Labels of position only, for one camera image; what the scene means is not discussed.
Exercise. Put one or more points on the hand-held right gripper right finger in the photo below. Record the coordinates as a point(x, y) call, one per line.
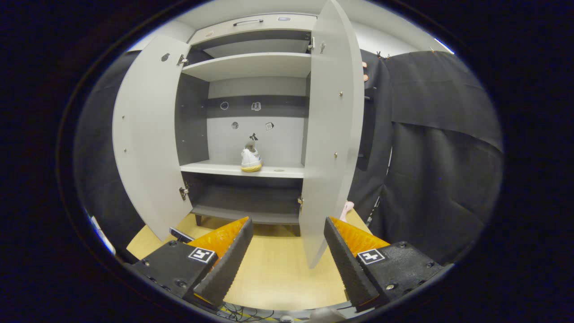
point(345, 264)

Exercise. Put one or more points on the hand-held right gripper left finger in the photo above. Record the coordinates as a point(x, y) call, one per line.
point(226, 269)

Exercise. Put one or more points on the white shoe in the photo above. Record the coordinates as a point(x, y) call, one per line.
point(251, 159)

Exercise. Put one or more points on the grey shoe cabinet door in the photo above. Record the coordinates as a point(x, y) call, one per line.
point(332, 134)
point(148, 134)

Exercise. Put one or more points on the grey shoe cabinet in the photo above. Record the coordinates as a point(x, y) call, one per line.
point(255, 139)

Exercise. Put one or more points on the white cabinet shelf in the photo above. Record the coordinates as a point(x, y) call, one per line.
point(224, 169)
point(251, 65)

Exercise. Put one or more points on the grey cabinet drawer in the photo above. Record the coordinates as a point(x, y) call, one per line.
point(269, 27)

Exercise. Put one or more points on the black backdrop cloth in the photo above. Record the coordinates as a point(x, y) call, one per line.
point(439, 157)

